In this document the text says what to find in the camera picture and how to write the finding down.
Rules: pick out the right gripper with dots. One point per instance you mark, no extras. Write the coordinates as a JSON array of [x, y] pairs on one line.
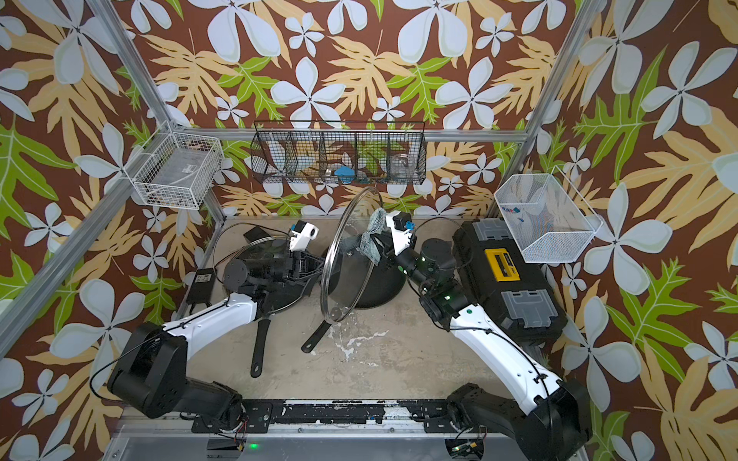
[[389, 258]]

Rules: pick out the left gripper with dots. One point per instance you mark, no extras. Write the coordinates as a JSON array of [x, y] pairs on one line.
[[301, 268]]

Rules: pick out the glass pot lid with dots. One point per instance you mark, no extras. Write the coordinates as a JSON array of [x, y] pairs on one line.
[[355, 217], [271, 276]]

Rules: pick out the small pan with lid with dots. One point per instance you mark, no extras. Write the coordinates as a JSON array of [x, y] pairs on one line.
[[380, 282]]

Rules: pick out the green microfibre cloth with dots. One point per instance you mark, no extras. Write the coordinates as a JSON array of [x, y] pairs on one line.
[[367, 245]]

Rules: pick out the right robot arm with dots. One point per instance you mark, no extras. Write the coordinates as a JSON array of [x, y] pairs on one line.
[[547, 417]]

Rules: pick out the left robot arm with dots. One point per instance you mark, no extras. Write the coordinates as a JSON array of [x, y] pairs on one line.
[[151, 374]]

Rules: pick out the large black frying pan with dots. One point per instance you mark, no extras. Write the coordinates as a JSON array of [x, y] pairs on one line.
[[260, 346]]

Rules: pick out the black yellow toolbox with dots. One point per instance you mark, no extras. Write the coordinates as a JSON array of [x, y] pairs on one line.
[[514, 294]]

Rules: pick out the white mesh basket right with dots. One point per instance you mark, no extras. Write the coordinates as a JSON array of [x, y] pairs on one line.
[[548, 218]]

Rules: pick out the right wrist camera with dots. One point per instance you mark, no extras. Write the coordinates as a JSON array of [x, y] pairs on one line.
[[401, 228]]

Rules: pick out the black wire basket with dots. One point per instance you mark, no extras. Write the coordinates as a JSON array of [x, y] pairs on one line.
[[337, 153]]

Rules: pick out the white wire basket left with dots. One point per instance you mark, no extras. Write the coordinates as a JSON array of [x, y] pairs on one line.
[[175, 168]]

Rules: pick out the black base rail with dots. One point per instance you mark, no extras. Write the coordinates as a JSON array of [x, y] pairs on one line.
[[263, 416]]

